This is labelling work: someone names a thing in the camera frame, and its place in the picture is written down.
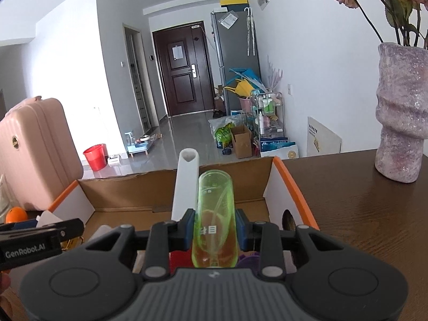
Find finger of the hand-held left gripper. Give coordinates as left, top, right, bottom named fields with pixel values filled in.
left=12, top=220, right=38, bottom=231
left=0, top=218, right=85, bottom=242

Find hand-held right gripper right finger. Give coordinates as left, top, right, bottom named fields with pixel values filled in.
left=235, top=209, right=346, bottom=280

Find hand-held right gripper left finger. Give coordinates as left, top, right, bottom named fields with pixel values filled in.
left=83, top=209, right=196, bottom=280

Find purple round lid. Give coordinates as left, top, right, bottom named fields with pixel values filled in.
left=238, top=252, right=262, bottom=270

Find green transparent bottle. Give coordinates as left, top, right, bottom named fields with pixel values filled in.
left=191, top=170, right=239, bottom=269

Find red and white lint brush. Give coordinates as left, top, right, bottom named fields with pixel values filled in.
left=169, top=148, right=200, bottom=272

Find red cardboard box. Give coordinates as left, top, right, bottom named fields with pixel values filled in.
left=43, top=156, right=320, bottom=274

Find orange fruit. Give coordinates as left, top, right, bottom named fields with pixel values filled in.
left=6, top=206, right=29, bottom=225

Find pink suitcase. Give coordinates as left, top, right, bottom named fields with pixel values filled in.
left=0, top=96, right=84, bottom=212

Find red plastic bucket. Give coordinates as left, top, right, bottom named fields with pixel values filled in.
left=82, top=144, right=108, bottom=171

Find brown open carton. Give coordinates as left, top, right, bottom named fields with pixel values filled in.
left=230, top=125, right=254, bottom=160

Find blue and white carton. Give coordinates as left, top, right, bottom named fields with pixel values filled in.
left=260, top=136, right=299, bottom=158

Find blue pet water fountain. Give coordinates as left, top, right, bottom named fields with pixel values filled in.
left=125, top=130, right=155, bottom=158

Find green printed bag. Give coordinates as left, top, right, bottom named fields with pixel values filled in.
left=209, top=115, right=246, bottom=150

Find clear trolley rack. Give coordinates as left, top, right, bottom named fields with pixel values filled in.
left=255, top=92, right=285, bottom=141

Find white board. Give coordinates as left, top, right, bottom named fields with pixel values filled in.
left=307, top=116, right=342, bottom=157

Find yellow plastic dustpan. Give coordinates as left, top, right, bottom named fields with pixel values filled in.
left=223, top=78, right=256, bottom=98

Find dark brown door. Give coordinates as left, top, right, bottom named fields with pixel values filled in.
left=152, top=21, right=216, bottom=118

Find grey refrigerator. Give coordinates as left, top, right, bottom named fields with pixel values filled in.
left=210, top=8, right=262, bottom=116

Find purple textured vase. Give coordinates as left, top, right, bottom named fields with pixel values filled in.
left=374, top=42, right=428, bottom=184

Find clear folded umbrella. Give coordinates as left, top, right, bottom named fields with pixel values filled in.
left=244, top=7, right=258, bottom=57

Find yellow and black box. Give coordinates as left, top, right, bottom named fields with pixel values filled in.
left=220, top=0, right=250, bottom=13

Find dried pink roses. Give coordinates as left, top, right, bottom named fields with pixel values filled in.
left=327, top=0, right=428, bottom=49

